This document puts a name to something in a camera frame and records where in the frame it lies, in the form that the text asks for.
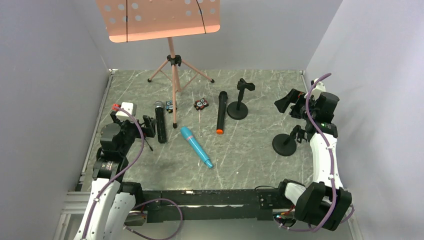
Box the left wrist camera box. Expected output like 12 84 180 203
112 102 137 123

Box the blue microphone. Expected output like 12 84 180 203
180 126 214 169

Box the black shock mount tripod stand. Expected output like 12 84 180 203
144 138 154 152

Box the pink music stand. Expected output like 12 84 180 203
95 0 221 128

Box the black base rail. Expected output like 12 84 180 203
128 187 293 226

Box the black orange-tipped microphone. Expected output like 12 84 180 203
216 91 228 135

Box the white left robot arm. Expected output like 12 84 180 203
74 112 156 240

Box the black round-base mic stand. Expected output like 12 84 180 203
226 78 256 120
272 125 306 157

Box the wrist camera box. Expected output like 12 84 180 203
310 81 326 100
112 102 137 123

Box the black silver-grille microphone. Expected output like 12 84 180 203
154 100 167 144

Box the red owl number tile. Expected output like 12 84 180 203
193 98 209 111

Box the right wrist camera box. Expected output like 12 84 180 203
310 81 326 100

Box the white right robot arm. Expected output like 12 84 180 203
272 89 352 231

